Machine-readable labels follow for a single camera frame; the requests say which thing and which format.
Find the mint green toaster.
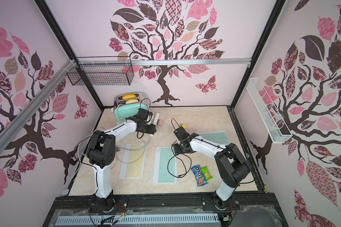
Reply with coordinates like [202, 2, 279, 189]
[113, 92, 151, 123]

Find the aluminium rail back wall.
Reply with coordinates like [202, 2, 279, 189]
[79, 58, 252, 66]

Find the blue candy bag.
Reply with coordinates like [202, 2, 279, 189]
[191, 165, 207, 187]

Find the white slotted cable duct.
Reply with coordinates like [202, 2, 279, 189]
[51, 213, 219, 227]

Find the green snack packet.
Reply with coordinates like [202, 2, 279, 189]
[201, 166, 213, 182]

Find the white power strip cord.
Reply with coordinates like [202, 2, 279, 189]
[73, 133, 97, 171]

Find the yellow wireless keyboard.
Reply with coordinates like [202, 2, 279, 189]
[119, 143, 146, 179]

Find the black wire basket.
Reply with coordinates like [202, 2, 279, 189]
[66, 57, 135, 86]

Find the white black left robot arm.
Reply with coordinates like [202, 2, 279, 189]
[87, 108, 159, 211]

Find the white power strip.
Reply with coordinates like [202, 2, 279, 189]
[148, 113, 160, 137]

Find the white wire shelf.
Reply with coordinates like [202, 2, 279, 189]
[246, 78, 292, 144]

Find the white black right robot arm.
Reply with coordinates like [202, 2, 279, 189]
[172, 127, 252, 210]

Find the aluminium rail left wall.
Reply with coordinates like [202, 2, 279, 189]
[0, 60, 75, 154]

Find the green wireless keyboard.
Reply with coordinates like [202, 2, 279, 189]
[200, 131, 230, 145]
[152, 147, 177, 184]

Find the aluminium rail wall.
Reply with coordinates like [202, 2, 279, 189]
[0, 60, 75, 154]
[79, 58, 252, 66]

